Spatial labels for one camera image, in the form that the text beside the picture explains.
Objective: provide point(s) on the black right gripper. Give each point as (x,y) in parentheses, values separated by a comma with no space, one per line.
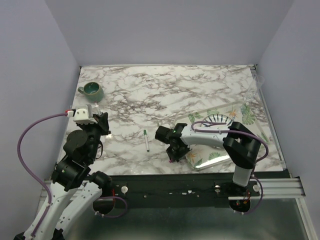
(174,156)

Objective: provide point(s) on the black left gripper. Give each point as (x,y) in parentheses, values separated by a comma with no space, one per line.
(102,119)

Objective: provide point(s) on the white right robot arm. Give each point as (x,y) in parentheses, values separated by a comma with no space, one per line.
(243,147)

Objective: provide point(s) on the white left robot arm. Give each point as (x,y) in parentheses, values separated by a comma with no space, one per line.
(72,186)

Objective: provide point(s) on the leaf pattern glass tray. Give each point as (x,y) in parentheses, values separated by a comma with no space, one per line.
(225,157)

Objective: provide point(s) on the green ceramic mug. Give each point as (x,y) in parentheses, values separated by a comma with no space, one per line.
(92,91)

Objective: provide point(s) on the striped white blue plate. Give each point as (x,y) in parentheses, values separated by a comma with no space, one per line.
(218,118)

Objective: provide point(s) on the black mounting base bar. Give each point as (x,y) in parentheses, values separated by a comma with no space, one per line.
(175,191)

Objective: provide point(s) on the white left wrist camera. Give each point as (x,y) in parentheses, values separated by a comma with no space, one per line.
(83,114)

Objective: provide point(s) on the aluminium frame rail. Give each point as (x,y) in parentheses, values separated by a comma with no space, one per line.
(273,188)

